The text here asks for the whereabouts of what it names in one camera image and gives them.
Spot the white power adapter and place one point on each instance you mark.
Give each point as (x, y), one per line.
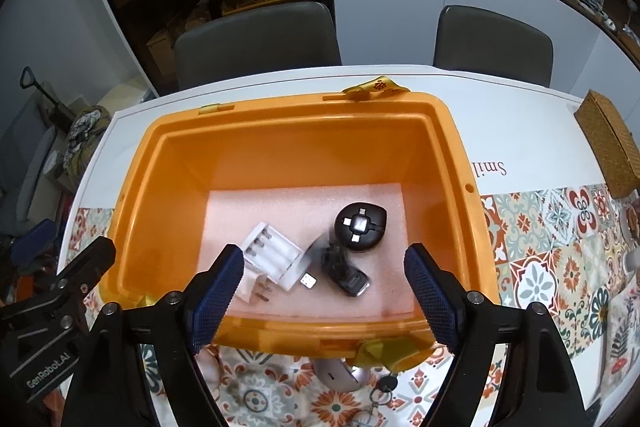
(250, 289)

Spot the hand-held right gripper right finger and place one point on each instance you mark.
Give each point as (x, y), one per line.
(432, 297)

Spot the orange plastic crate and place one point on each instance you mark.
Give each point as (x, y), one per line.
(165, 187)

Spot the white cup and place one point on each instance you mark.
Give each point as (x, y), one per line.
(633, 263)

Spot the patterned table runner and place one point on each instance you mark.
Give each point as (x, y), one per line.
(540, 267)

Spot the camouflage bag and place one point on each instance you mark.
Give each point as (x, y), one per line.
(85, 137)

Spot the pink foam liner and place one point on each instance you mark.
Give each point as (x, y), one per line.
(280, 207)

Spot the white battery charger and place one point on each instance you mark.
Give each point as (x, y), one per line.
(272, 252)

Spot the small snack dish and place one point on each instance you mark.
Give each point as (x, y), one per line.
(632, 222)

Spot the woven storage box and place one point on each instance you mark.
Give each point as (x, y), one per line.
(610, 142)

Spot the patterned fabric pouch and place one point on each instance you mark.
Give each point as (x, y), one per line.
(622, 342)

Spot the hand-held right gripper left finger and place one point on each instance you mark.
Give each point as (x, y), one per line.
(215, 297)

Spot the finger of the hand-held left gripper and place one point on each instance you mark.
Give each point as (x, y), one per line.
(87, 267)

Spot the grey chair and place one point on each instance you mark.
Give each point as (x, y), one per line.
(492, 42)
(255, 44)

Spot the rose gold computer mouse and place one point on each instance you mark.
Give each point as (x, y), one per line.
(335, 374)

